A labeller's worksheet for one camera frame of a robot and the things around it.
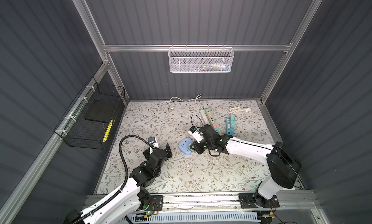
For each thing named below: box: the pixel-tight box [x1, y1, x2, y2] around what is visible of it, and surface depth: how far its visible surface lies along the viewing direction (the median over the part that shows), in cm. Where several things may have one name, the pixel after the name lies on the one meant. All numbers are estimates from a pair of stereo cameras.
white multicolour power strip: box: [200, 108, 221, 135], surface depth 107 cm
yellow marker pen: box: [102, 119, 114, 143], surface depth 70 cm
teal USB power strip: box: [226, 114, 236, 136], surface depth 101 cm
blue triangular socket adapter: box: [178, 137, 195, 155], surface depth 94 cm
